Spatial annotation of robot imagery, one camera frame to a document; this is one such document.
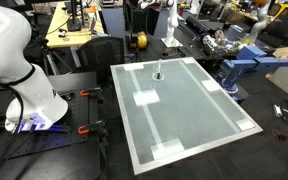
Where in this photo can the black optical breadboard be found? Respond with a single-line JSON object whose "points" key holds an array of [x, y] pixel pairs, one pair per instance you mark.
{"points": [[79, 111]]}

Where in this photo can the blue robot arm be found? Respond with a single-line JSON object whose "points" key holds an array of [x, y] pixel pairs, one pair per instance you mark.
{"points": [[250, 61]]}

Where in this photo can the slim white robot arm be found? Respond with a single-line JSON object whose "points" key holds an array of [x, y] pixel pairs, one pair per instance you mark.
{"points": [[171, 23]]}

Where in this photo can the clear drinking glass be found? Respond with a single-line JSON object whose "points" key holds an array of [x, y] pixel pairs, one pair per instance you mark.
{"points": [[157, 76]]}

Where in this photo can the cardboard box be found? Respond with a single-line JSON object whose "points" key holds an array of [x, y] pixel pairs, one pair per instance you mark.
{"points": [[285, 52]]}

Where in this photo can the white power adapter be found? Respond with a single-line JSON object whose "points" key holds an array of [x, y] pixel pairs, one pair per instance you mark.
{"points": [[277, 110]]}

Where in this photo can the metal robot hand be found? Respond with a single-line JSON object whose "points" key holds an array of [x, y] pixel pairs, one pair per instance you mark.
{"points": [[214, 40]]}

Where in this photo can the black office chair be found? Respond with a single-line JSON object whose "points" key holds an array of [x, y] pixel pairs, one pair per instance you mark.
{"points": [[100, 55]]}

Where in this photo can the small white tape patch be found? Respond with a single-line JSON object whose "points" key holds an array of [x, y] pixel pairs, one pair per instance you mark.
{"points": [[210, 85], [133, 66], [245, 125], [188, 60]]}

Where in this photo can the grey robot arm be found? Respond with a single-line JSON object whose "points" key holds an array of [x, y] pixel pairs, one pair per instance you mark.
{"points": [[260, 21]]}

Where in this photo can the orange black clamp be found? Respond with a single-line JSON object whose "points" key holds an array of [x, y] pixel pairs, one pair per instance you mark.
{"points": [[90, 127], [92, 92]]}

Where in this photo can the black monitor stand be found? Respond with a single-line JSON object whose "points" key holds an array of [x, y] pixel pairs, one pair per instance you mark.
{"points": [[74, 20]]}

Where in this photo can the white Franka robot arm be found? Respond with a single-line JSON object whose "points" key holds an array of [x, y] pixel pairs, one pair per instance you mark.
{"points": [[20, 83]]}

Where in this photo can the long white tape strip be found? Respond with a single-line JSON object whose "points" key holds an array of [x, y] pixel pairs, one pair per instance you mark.
{"points": [[150, 120], [210, 96]]}

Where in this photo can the wooden desk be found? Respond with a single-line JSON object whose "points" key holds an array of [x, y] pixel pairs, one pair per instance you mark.
{"points": [[59, 33]]}

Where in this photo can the black tripod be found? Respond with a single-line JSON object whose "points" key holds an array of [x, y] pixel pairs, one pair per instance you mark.
{"points": [[52, 58]]}

